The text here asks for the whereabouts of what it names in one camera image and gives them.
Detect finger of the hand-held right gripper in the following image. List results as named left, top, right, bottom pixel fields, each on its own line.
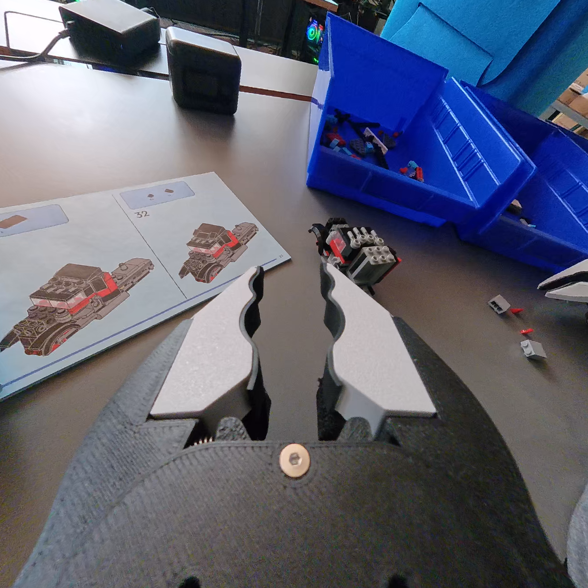
left=544, top=280, right=588, bottom=305
left=537, top=259, right=588, bottom=291

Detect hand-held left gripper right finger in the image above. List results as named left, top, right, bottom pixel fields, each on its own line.
left=318, top=263, right=438, bottom=440

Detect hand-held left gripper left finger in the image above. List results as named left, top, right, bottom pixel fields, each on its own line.
left=149, top=266, right=272, bottom=421

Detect pile of mixed toy bricks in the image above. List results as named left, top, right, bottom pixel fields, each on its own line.
left=505, top=199, right=537, bottom=229
left=322, top=109, right=425, bottom=183

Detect grey black toy brick truck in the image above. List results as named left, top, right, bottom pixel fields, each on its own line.
left=309, top=217, right=402, bottom=297

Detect grey desk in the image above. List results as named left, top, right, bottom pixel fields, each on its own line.
left=0, top=0, right=588, bottom=588

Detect brick instruction booklet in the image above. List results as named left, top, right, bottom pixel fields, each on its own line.
left=0, top=171, right=292, bottom=401

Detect brown cardboard box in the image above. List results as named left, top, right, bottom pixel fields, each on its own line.
left=556, top=69, right=588, bottom=126

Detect person's grey sweater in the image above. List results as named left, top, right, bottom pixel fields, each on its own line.
left=565, top=482, right=588, bottom=588

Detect large blue plastic bin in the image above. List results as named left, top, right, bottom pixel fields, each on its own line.
left=306, top=12, right=538, bottom=228

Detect blue felt bag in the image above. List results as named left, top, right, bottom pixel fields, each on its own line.
left=380, top=0, right=588, bottom=118

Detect black cube power station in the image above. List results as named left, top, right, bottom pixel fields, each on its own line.
left=165, top=26, right=243, bottom=115

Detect computer tower with glowing fans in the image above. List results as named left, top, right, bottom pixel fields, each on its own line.
left=301, top=16, right=328, bottom=62

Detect black power adapter box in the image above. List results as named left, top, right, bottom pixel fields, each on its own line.
left=59, top=0, right=161, bottom=67

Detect black power cable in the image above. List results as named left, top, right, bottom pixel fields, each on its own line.
left=0, top=11, right=70, bottom=61

